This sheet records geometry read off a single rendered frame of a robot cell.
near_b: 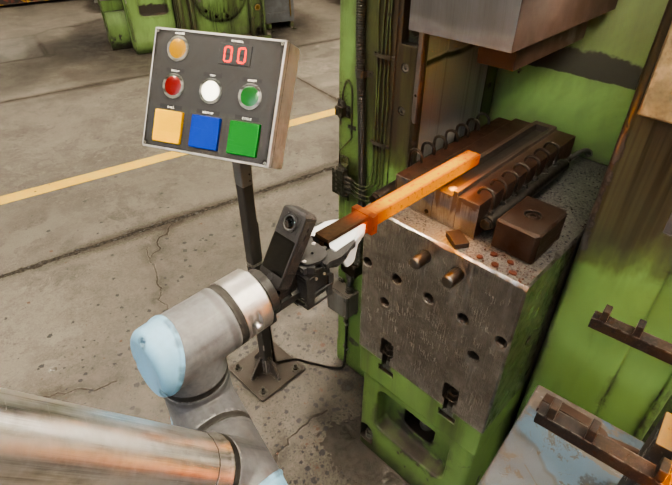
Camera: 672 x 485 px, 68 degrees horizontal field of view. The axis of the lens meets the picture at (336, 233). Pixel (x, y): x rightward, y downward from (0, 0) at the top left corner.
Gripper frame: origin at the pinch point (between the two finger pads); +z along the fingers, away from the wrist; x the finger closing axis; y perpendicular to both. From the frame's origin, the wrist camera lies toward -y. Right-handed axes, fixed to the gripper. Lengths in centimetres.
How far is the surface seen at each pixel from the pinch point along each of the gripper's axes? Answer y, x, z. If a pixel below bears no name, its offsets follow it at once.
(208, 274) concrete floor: 106, -119, 32
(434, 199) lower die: 9.0, -2.3, 26.1
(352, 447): 104, -14, 16
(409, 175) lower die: 7.2, -9.9, 27.6
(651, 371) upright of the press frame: 36, 43, 41
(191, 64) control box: -8, -62, 11
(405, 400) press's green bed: 67, 1, 20
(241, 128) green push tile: 2.2, -44.7, 10.7
